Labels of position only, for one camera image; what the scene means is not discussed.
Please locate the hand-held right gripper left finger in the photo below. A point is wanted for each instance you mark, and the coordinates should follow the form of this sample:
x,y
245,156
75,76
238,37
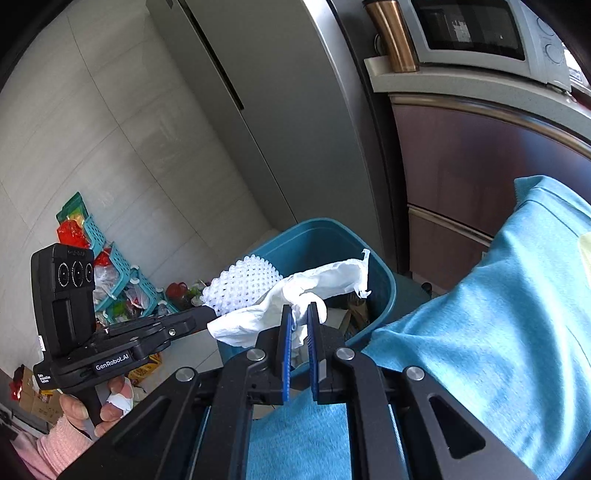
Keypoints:
x,y
286,355

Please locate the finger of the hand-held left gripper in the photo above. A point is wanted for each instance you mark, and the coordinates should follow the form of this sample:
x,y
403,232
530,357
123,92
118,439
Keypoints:
x,y
180,323

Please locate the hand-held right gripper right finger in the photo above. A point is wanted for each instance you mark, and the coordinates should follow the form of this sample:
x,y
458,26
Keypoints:
x,y
315,355

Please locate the large white foam fruit net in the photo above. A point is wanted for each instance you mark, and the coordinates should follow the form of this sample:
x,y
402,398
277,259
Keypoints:
x,y
240,288

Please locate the white tissue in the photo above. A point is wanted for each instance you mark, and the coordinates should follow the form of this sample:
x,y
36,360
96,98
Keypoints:
x,y
323,281

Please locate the blue plastic trash bin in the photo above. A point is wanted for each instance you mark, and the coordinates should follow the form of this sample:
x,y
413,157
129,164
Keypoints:
x,y
314,240

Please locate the person's left forearm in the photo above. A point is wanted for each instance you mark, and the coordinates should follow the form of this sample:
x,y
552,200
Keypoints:
x,y
64,447

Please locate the person's left hand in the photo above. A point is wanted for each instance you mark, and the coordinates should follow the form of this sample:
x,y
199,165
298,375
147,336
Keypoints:
x,y
71,410

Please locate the red mesh bag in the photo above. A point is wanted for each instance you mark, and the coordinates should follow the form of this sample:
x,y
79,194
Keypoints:
x,y
178,290

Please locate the green and white bag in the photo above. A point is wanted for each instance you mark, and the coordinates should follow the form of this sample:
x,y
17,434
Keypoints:
x,y
196,291

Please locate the clear bag of goods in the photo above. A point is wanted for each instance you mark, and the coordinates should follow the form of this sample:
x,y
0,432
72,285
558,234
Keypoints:
x,y
106,284

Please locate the yellow snack packet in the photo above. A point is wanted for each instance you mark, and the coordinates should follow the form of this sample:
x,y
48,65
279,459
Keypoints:
x,y
145,369

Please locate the teal basket rack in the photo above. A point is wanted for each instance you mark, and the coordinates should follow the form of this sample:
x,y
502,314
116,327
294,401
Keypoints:
x,y
124,277

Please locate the red plastic bag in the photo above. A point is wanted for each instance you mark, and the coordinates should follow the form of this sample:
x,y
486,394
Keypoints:
x,y
73,234

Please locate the cardboard box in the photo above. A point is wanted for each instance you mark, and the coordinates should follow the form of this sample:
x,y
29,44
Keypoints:
x,y
39,397

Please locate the green snack packet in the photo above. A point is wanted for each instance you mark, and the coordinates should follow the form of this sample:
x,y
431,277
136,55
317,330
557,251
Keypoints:
x,y
71,207

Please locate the brown base cabinets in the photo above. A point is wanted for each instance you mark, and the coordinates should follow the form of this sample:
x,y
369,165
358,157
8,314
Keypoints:
x,y
461,184

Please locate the grey refrigerator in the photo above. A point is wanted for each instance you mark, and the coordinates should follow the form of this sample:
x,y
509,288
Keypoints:
x,y
286,115

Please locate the beige kitchen counter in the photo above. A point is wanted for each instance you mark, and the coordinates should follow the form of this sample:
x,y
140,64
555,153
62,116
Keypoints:
x,y
461,87

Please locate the copper thermos flask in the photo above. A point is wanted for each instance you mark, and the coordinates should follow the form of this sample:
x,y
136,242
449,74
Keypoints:
x,y
392,37

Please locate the white microwave oven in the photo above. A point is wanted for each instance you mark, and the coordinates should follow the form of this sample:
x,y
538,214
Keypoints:
x,y
475,32

